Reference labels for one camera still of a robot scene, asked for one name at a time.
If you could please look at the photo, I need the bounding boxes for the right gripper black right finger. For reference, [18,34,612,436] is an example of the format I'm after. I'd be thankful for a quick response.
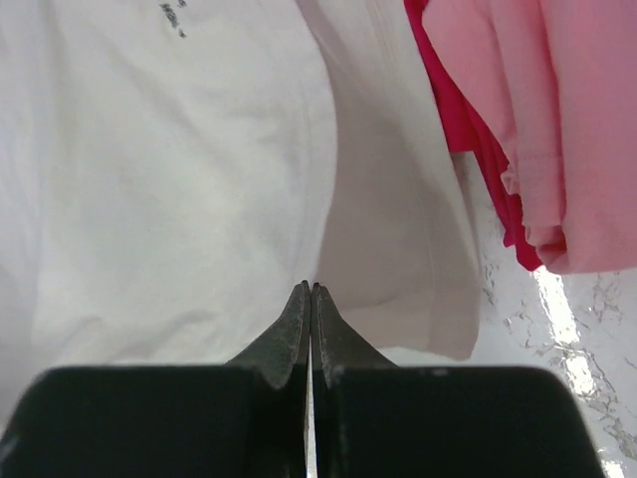
[311,283,397,477]

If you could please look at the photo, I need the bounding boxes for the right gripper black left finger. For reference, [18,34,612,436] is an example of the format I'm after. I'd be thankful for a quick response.
[227,281,310,477]

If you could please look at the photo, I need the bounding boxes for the cream and green Charlie Brown shirt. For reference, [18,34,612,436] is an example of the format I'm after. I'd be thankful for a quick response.
[0,0,484,379]

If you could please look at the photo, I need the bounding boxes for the crimson folded t shirt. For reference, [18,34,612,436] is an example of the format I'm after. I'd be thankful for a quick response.
[404,0,542,272]

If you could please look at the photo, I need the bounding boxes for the light pink folded t shirt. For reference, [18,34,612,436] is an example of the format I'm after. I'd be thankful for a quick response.
[422,0,636,274]

